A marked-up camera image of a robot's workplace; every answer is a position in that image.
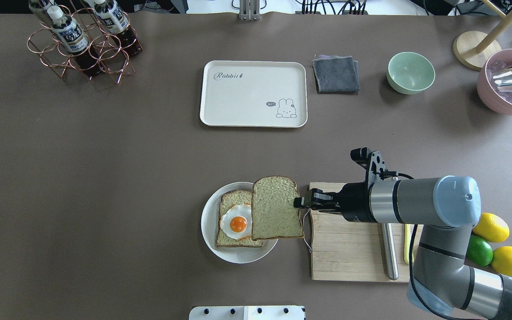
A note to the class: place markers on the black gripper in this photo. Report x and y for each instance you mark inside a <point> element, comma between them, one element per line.
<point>354,202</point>

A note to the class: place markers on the bread slice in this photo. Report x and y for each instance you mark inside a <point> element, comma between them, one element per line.
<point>227,200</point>
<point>273,213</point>

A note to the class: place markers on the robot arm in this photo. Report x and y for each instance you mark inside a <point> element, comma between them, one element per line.
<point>447,208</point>

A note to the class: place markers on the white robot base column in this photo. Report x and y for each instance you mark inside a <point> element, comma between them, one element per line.
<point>258,312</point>

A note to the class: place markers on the cream rabbit tray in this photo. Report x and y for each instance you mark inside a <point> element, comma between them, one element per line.
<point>268,94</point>

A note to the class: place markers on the wooden cutting board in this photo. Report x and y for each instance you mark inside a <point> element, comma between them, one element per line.
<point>346,251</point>

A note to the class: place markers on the fried egg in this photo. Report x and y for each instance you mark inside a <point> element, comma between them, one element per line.
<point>236,223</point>

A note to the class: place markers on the steel muddler black tip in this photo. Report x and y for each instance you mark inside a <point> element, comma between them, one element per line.
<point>389,251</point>

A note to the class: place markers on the white round plate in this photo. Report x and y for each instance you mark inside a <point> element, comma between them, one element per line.
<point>209,227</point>

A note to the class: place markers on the yellow plastic knife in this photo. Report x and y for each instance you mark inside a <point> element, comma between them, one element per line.
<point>407,242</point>

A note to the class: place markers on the grey folded cloth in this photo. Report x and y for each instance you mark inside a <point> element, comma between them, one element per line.
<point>336,74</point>

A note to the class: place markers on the green bowl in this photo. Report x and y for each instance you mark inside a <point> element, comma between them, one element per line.
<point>410,73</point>

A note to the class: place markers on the green lime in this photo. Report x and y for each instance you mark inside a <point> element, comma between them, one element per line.
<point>479,251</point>

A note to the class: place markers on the whole lemon upper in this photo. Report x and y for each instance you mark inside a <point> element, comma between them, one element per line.
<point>491,228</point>

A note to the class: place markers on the whole lemon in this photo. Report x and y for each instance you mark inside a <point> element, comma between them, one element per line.
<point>502,260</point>
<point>491,228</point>

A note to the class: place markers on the whole lemon lower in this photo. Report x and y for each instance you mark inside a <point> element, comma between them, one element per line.
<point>502,260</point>

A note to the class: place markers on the wooden cup stand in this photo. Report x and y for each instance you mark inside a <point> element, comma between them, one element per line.
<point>474,48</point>

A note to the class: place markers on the pink ice bowl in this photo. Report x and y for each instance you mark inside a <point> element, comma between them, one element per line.
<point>487,93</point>

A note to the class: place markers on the tea bottle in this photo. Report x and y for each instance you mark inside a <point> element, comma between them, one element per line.
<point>39,8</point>
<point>114,21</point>
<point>74,40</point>

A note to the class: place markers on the copper wire bottle rack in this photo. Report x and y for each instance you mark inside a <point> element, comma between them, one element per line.
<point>111,57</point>

